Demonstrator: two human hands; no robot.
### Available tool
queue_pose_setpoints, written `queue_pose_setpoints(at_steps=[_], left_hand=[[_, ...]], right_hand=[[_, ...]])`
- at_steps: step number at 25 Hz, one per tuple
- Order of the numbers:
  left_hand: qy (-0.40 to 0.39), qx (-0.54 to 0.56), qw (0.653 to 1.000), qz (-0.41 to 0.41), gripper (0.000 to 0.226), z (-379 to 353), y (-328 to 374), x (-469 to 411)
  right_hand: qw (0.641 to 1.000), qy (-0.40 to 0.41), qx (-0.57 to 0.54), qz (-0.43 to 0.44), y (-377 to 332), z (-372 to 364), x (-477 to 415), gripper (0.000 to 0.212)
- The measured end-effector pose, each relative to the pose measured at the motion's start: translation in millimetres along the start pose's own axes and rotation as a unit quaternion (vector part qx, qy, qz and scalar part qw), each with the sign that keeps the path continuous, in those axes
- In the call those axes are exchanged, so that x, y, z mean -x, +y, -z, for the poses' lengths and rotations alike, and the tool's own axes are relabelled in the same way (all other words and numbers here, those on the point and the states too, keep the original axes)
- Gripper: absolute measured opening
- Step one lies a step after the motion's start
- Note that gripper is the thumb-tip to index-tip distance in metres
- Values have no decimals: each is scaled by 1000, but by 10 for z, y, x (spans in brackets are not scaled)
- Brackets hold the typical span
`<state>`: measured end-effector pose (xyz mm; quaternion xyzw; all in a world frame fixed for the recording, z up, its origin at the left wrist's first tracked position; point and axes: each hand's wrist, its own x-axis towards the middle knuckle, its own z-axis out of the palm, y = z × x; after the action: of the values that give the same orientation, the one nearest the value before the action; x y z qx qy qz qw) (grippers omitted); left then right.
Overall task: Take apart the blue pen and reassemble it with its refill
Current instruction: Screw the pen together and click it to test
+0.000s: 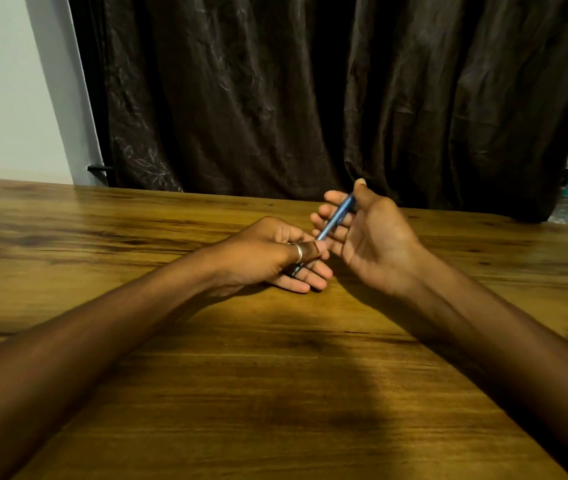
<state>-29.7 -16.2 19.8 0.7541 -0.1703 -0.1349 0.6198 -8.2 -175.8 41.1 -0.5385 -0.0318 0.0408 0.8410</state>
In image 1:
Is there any person's left hand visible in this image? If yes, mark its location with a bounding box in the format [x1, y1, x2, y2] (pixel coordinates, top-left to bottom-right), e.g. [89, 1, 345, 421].
[208, 216, 334, 295]

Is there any dark brown curtain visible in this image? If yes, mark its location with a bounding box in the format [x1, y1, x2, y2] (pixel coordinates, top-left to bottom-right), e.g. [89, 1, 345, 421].
[67, 0, 568, 223]

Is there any person's right forearm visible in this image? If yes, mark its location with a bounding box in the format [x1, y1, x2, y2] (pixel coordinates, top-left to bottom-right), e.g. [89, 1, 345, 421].
[395, 245, 568, 480]

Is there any person's right hand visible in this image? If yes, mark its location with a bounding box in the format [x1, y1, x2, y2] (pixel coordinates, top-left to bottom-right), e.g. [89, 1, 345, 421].
[310, 178, 429, 297]

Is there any blue pen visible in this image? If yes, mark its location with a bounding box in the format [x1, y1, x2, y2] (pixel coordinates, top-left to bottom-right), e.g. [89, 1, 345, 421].
[290, 193, 357, 278]

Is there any person's left forearm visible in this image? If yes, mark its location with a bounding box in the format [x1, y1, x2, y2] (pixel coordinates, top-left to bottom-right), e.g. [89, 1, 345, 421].
[0, 245, 221, 480]

